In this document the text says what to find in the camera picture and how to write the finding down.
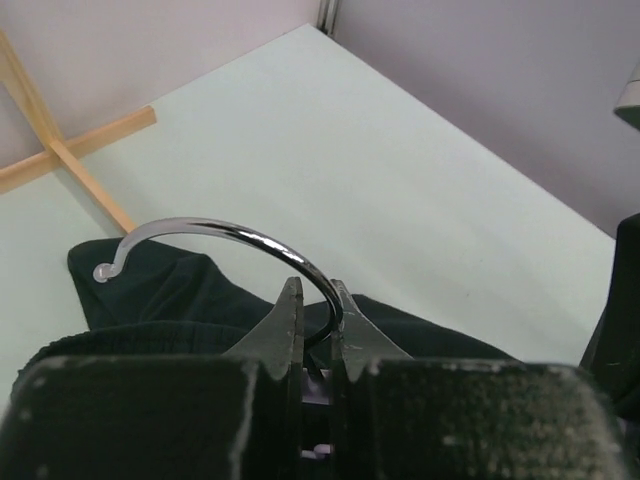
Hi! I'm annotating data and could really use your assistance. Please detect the purple wire hanger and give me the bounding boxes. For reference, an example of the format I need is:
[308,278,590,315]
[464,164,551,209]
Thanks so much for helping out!
[92,217,344,348]

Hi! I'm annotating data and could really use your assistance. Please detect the wooden hanger stand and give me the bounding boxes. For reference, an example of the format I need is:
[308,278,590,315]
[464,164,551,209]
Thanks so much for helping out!
[1,34,156,233]

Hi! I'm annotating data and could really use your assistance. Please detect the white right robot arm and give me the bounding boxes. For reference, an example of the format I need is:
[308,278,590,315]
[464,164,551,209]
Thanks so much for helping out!
[331,216,639,479]

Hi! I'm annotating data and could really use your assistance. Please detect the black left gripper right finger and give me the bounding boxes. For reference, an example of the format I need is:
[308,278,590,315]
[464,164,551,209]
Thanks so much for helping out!
[331,281,630,479]

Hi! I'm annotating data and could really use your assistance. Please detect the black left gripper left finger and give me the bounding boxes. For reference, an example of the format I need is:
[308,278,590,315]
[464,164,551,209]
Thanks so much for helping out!
[1,277,304,479]

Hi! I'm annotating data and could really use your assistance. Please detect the dark green shorts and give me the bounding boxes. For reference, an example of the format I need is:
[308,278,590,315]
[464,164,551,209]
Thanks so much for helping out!
[10,238,515,399]

